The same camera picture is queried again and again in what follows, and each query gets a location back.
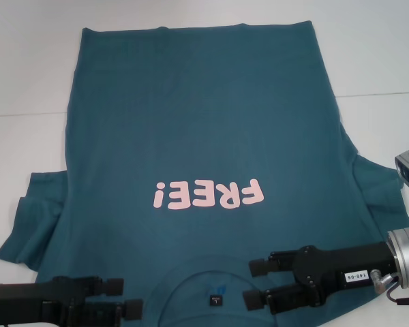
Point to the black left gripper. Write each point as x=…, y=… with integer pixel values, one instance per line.
x=37, y=301

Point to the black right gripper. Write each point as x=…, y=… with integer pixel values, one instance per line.
x=327, y=272

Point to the teal T-shirt pink FREE print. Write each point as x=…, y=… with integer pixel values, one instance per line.
x=204, y=119

